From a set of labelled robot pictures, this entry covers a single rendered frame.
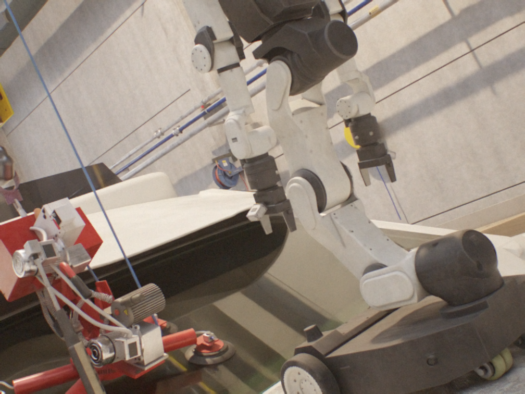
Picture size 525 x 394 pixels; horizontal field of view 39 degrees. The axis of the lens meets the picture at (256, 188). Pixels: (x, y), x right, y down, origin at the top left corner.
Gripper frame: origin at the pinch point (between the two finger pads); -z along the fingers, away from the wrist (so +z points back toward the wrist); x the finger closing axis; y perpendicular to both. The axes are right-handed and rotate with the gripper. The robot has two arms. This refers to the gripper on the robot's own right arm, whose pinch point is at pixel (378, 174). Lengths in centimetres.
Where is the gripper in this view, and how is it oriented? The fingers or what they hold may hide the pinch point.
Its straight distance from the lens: 234.6
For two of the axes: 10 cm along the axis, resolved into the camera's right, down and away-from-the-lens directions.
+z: -3.0, -9.5, -1.2
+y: -7.3, 3.1, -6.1
